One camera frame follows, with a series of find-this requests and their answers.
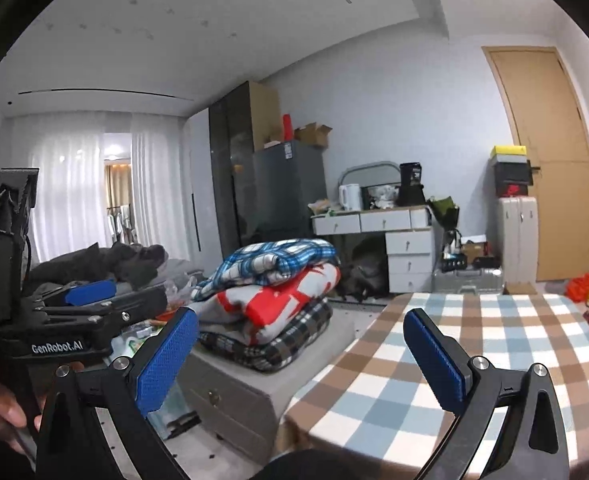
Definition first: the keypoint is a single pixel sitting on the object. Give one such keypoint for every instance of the arched desk mirror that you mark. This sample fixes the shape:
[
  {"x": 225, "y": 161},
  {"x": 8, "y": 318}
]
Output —
[{"x": 369, "y": 170}]

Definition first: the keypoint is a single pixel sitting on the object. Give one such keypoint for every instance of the dark grey fridge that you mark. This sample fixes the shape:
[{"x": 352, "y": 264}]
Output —
[{"x": 289, "y": 185}]

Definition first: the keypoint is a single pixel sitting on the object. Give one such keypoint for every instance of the dark grey backpack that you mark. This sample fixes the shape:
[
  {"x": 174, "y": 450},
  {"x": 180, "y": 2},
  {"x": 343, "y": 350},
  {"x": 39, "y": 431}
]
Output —
[{"x": 364, "y": 270}]

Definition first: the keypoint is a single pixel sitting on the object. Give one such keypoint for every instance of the grey plaid folded blanket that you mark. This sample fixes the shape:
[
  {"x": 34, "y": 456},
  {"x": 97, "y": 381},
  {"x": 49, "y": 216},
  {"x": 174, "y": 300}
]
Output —
[{"x": 294, "y": 335}]

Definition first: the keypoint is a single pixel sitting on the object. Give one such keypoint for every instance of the pile of dark clothes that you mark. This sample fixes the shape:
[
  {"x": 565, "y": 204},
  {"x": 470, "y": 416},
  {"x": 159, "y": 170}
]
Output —
[{"x": 124, "y": 260}]

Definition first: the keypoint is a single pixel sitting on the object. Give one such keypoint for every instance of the white sheer curtains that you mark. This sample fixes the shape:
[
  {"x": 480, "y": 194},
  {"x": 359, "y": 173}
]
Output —
[{"x": 64, "y": 185}]

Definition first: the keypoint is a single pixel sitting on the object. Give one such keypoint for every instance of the wooden door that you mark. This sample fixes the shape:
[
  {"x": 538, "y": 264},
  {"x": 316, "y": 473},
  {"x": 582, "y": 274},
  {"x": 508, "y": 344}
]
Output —
[{"x": 554, "y": 135}]

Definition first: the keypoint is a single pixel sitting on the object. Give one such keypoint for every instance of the red plastic bag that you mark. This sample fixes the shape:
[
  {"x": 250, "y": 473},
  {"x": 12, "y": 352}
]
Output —
[{"x": 580, "y": 287}]

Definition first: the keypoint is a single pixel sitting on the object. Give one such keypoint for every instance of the red white folded blanket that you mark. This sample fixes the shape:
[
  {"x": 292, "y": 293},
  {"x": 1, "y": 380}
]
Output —
[{"x": 284, "y": 305}]

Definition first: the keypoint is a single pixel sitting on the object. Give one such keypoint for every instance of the white electric kettle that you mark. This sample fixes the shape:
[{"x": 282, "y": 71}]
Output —
[{"x": 350, "y": 197}]

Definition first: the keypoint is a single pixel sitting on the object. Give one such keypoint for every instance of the blue plaid shirt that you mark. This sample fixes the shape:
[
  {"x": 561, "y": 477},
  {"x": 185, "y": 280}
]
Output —
[{"x": 274, "y": 255}]

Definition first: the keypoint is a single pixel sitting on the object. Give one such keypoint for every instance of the dark wrapped flower bouquet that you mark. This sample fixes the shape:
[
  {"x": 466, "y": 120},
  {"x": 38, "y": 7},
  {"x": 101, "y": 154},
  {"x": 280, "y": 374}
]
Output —
[{"x": 444, "y": 212}]

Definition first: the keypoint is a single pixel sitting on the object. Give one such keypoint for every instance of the white desk with drawers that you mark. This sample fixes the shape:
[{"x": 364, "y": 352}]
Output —
[{"x": 409, "y": 250}]

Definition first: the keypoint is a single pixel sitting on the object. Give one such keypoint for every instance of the silver hard suitcase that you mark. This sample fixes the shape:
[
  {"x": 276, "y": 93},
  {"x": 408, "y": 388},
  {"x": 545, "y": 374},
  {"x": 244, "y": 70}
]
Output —
[{"x": 469, "y": 280}]

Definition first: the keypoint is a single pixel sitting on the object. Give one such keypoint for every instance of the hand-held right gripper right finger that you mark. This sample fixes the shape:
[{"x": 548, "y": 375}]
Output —
[{"x": 437, "y": 360}]

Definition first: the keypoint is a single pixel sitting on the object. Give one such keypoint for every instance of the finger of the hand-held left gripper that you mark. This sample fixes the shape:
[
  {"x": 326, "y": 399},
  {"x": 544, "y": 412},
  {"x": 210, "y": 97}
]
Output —
[
  {"x": 134, "y": 305},
  {"x": 92, "y": 291}
]

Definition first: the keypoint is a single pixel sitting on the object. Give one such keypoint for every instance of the black box with red print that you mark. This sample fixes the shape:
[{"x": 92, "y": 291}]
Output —
[{"x": 511, "y": 180}]

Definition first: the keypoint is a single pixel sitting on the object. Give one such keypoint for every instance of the snack packets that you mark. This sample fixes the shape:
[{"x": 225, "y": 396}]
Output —
[{"x": 322, "y": 206}]

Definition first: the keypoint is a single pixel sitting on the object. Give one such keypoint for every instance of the person's dark trouser leg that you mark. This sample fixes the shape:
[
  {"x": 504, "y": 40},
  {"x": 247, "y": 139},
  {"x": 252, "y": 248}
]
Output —
[{"x": 314, "y": 466}]

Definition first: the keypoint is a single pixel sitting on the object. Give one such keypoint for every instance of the black pouch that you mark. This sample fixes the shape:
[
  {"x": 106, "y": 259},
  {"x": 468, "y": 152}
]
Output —
[{"x": 486, "y": 262}]

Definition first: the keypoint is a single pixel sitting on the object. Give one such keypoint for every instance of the black coffee machine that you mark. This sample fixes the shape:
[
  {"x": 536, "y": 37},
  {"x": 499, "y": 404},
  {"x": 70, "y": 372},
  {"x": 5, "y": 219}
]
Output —
[{"x": 411, "y": 185}]

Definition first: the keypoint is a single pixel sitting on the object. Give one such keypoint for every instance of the grey bedside cabinet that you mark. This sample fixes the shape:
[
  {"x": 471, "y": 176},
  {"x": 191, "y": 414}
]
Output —
[{"x": 234, "y": 390}]

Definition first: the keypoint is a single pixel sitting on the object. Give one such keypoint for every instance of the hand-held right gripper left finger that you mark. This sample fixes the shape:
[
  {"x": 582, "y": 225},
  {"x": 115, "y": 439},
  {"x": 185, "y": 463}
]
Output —
[{"x": 167, "y": 360}]

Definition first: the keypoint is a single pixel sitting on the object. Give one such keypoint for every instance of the yellow shoe box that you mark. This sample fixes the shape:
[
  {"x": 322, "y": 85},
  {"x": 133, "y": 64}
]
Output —
[{"x": 508, "y": 151}]

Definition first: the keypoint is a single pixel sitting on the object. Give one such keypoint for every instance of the small brown box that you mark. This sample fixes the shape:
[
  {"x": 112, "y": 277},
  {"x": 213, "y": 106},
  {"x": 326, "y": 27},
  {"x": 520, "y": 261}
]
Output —
[{"x": 474, "y": 250}]

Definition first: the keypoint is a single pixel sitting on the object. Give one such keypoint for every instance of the open cardboard box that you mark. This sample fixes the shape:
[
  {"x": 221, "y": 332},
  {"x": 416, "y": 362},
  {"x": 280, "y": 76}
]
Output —
[{"x": 313, "y": 135}]

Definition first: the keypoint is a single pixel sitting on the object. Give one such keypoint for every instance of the beige upright cabinet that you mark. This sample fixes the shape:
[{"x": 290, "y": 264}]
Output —
[{"x": 516, "y": 240}]

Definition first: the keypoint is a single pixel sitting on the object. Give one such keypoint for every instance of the dark glass wardrobe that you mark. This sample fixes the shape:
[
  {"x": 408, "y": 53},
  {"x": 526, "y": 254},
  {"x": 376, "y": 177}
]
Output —
[{"x": 234, "y": 160}]

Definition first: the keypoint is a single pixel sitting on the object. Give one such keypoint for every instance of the white tea set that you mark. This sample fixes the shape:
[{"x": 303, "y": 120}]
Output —
[{"x": 382, "y": 197}]

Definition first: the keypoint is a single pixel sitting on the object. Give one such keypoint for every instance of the black storage basket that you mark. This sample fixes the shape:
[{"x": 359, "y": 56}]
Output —
[{"x": 453, "y": 262}]

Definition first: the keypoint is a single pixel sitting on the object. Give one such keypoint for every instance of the red cylinder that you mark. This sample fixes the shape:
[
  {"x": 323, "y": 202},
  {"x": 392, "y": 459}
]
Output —
[{"x": 287, "y": 127}]

